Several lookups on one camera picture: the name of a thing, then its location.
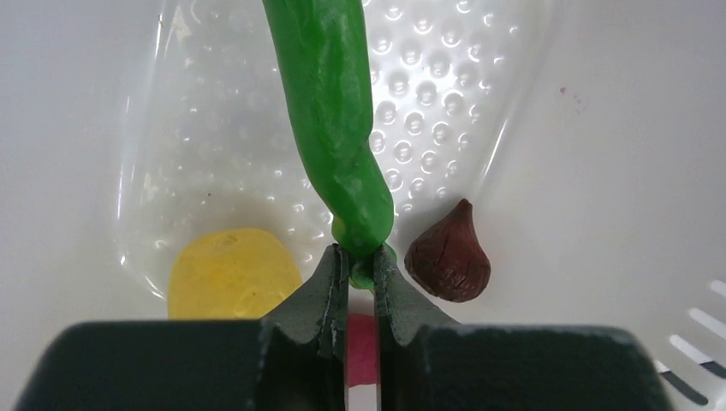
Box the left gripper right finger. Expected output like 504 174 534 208
372 245 457 410

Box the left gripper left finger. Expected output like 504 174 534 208
260 244 349 410

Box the yellow lemon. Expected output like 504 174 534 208
167 228 302 319

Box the white plastic basket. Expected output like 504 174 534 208
1 1 725 410

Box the green chili pepper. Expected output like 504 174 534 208
264 0 394 290

